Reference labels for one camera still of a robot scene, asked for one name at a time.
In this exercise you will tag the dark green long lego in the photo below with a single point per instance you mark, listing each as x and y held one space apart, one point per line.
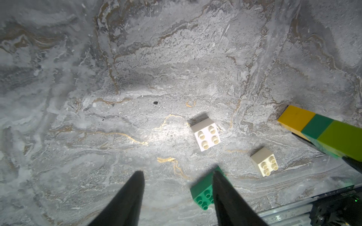
316 126
202 191

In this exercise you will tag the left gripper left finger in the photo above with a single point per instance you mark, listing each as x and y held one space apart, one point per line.
124 208

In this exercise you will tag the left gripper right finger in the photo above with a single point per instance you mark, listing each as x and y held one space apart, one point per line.
231 208

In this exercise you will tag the white lego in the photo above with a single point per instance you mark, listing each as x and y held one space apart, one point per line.
206 134

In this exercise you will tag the aluminium front rail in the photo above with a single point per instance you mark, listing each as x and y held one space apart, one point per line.
288 215

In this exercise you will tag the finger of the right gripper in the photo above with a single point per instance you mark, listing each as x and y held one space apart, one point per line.
353 163

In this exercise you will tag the cream lego lower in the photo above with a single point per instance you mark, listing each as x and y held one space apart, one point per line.
264 162

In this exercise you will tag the lime lego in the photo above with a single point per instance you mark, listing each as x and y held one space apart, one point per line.
342 139

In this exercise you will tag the yellow lego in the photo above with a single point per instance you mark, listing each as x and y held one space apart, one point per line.
295 119

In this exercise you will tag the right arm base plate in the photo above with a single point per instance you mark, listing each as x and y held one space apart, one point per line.
341 207

